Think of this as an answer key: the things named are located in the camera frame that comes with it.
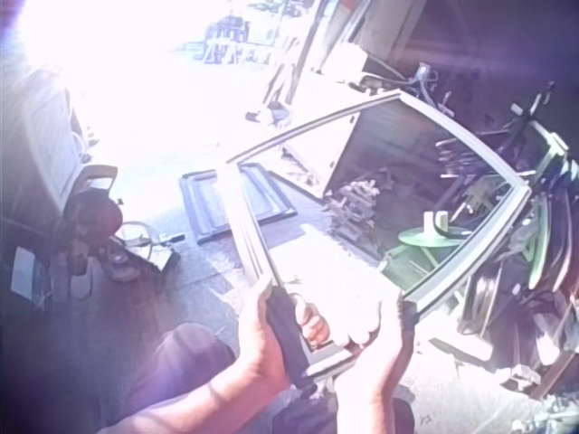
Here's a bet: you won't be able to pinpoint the blue metal rack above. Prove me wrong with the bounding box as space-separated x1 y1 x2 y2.
201 11 275 65

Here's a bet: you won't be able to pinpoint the tools with hose on floor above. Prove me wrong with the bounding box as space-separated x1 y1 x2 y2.
106 219 187 284

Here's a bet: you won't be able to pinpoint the grey rubber door gasket frame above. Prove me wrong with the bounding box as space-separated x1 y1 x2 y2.
223 88 534 391

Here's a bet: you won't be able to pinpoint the person's right hand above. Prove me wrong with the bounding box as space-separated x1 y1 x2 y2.
332 288 416 390

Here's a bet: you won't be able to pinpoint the person's left hand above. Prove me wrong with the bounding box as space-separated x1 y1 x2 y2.
234 277 332 391

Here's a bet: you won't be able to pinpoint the white cup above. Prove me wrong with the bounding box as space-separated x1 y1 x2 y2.
422 209 450 237

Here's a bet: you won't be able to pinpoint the white appliance cabinet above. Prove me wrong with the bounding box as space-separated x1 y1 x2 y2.
0 67 94 222

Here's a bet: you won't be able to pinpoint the heap of gaskets and scrap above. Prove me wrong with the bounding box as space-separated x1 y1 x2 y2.
352 58 579 408

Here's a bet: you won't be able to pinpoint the white open cabinet shell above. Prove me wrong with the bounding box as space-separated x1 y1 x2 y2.
278 88 458 203

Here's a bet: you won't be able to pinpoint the red gas cylinder with handle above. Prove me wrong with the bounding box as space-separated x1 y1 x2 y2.
65 163 126 275

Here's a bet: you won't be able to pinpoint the green round stool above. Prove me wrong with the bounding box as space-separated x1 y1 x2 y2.
382 224 470 284

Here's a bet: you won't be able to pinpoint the person's legs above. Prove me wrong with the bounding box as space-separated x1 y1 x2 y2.
90 322 416 434

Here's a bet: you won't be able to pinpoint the leaning metal poles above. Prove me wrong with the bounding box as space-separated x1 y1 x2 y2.
246 0 327 126

